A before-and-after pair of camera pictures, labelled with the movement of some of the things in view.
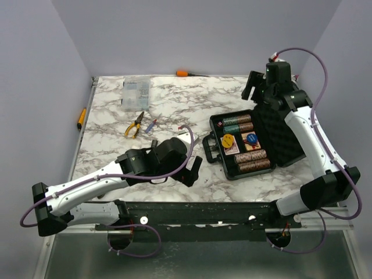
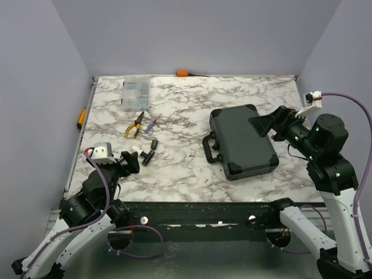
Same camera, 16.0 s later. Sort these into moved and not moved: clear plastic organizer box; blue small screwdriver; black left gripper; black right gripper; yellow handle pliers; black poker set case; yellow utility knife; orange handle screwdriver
Moved: black right gripper; black poker set case; black left gripper
Not moved: yellow utility knife; blue small screwdriver; orange handle screwdriver; yellow handle pliers; clear plastic organizer box
